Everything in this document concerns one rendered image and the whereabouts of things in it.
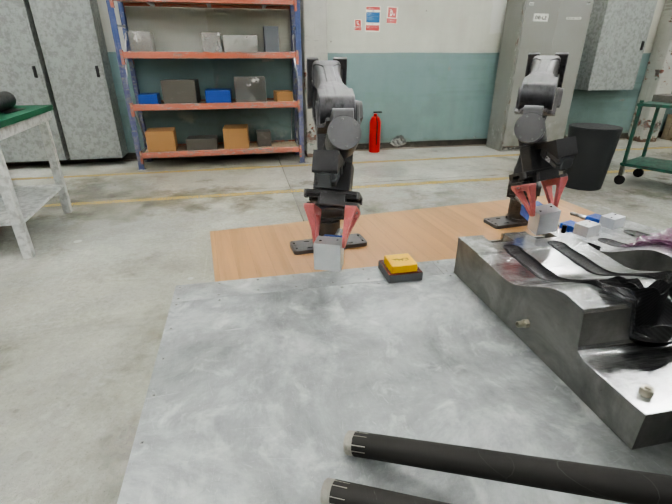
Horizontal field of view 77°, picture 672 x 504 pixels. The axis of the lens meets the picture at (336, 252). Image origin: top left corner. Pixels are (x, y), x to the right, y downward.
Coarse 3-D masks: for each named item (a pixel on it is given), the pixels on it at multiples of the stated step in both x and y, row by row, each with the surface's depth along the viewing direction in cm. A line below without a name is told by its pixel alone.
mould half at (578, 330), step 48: (480, 240) 93; (528, 240) 93; (576, 240) 93; (480, 288) 87; (528, 288) 72; (576, 288) 65; (528, 336) 73; (576, 336) 62; (624, 336) 63; (576, 384) 62; (624, 384) 56; (624, 432) 55
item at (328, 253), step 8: (336, 232) 86; (320, 240) 77; (328, 240) 77; (336, 240) 77; (320, 248) 76; (328, 248) 76; (336, 248) 76; (344, 248) 82; (320, 256) 77; (328, 256) 77; (336, 256) 76; (320, 264) 78; (328, 264) 77; (336, 264) 77
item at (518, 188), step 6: (522, 180) 95; (528, 180) 94; (516, 186) 93; (522, 186) 91; (528, 186) 89; (534, 186) 90; (516, 192) 95; (522, 192) 95; (528, 192) 90; (534, 192) 90; (522, 198) 94; (528, 198) 92; (534, 198) 91; (528, 204) 94; (534, 204) 92; (528, 210) 94; (534, 210) 92
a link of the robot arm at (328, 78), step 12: (312, 60) 93; (324, 60) 93; (336, 60) 94; (312, 72) 94; (324, 72) 88; (336, 72) 88; (324, 84) 82; (336, 84) 82; (324, 96) 77; (336, 96) 77; (348, 96) 77; (324, 108) 76; (324, 120) 77
